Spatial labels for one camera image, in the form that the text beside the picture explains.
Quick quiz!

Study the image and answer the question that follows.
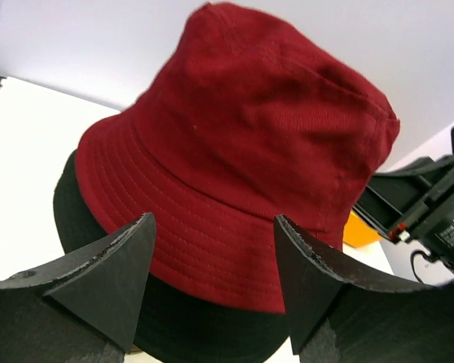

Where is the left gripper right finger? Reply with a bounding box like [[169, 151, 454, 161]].
[[274, 216, 454, 363]]

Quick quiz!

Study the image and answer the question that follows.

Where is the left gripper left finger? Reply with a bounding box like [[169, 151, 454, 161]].
[[0, 213, 156, 363]]

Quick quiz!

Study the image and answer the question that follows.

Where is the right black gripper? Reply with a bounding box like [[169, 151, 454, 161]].
[[354, 128, 454, 250]]

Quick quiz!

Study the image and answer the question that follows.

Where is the black bucket hat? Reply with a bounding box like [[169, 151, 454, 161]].
[[53, 153, 288, 362]]

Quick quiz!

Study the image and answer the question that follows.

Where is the dark red cap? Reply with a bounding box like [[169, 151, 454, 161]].
[[75, 2, 400, 313]]

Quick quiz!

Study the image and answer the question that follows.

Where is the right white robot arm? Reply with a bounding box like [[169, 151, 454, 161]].
[[354, 128, 454, 274]]

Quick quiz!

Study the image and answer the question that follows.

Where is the yellow plastic bin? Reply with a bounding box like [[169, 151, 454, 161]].
[[343, 211, 380, 248]]

